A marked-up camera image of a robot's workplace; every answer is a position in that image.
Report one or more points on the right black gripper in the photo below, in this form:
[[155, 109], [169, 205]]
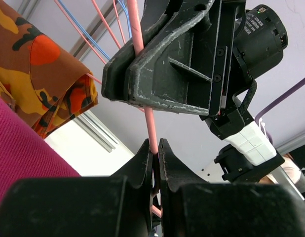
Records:
[[185, 68]]

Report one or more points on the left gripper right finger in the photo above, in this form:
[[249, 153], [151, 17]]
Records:
[[192, 207]]

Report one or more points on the pink trousers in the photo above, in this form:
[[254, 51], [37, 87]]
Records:
[[23, 154]]

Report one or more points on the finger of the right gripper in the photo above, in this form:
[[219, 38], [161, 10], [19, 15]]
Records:
[[156, 14]]

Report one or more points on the orange camouflage trousers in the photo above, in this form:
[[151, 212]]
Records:
[[41, 82]]

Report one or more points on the pink empty hanger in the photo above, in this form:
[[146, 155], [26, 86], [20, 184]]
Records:
[[118, 9]]

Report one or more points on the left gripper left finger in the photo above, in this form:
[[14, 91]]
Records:
[[112, 206]]

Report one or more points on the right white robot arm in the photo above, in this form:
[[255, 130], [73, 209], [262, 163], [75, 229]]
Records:
[[259, 47]]

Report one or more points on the right aluminium frame post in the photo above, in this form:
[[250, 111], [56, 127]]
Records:
[[87, 121]]

